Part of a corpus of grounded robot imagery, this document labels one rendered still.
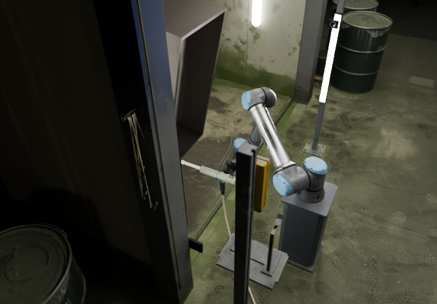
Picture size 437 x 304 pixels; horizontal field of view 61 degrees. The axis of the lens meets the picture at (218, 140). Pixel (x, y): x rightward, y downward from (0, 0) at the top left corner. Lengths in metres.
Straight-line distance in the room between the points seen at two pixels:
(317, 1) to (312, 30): 0.31
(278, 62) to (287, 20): 0.52
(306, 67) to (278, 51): 0.38
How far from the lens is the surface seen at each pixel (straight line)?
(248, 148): 1.30
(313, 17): 4.21
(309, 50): 4.34
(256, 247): 2.06
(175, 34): 2.21
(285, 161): 2.34
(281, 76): 4.58
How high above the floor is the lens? 2.47
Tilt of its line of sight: 38 degrees down
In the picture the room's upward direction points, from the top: 1 degrees counter-clockwise
